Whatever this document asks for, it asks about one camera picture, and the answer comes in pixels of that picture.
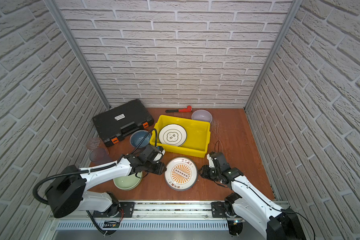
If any yellow plastic bin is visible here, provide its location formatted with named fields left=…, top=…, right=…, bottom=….
left=150, top=115, right=211, bottom=158

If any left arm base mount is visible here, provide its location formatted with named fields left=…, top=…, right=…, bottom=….
left=92, top=202, right=135, bottom=218

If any translucent purple bowl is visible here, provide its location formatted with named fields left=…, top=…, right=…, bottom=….
left=191, top=110, right=213, bottom=123

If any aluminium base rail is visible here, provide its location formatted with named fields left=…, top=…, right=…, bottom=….
left=38, top=200, right=264, bottom=240

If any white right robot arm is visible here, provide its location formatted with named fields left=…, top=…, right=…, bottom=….
left=199, top=152, right=306, bottom=240

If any white plate orange sunburst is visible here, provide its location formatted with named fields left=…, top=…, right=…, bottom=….
left=165, top=157, right=198, bottom=191

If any blue translucent cup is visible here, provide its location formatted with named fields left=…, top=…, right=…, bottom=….
left=90, top=148, right=112, bottom=164

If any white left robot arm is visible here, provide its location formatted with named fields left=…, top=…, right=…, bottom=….
left=45, top=145, right=166, bottom=219

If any dark blue ceramic bowl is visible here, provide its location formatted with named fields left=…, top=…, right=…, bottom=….
left=130, top=130, right=152, bottom=148

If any pink translucent cup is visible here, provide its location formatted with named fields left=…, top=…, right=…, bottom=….
left=86, top=138, right=104, bottom=151

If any white plate green quatrefoil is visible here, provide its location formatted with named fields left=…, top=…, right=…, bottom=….
left=159, top=124, right=188, bottom=147

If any light green bowl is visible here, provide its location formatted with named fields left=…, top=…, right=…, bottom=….
left=113, top=172, right=143, bottom=191

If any black plastic tool case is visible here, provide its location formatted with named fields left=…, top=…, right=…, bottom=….
left=92, top=99, right=155, bottom=147

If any red black pipe wrench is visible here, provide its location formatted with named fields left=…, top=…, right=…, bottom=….
left=165, top=106, right=193, bottom=113

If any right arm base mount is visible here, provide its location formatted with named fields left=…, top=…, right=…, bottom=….
left=211, top=201, right=237, bottom=218

